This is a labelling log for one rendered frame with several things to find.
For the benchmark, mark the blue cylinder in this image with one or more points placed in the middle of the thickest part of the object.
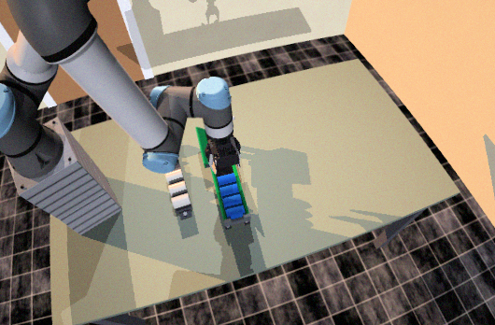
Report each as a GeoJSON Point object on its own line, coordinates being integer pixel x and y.
{"type": "Point", "coordinates": [229, 190]}
{"type": "Point", "coordinates": [227, 180]}
{"type": "Point", "coordinates": [235, 212]}
{"type": "Point", "coordinates": [232, 201]}

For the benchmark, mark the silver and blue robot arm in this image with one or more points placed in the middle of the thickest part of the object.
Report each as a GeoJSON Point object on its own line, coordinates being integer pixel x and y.
{"type": "Point", "coordinates": [55, 29]}

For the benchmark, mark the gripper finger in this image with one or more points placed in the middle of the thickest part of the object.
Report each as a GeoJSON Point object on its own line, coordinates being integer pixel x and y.
{"type": "Point", "coordinates": [238, 147]}
{"type": "Point", "coordinates": [209, 156]}

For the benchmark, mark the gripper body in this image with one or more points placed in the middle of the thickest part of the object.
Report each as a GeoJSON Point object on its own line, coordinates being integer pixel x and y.
{"type": "Point", "coordinates": [225, 150]}

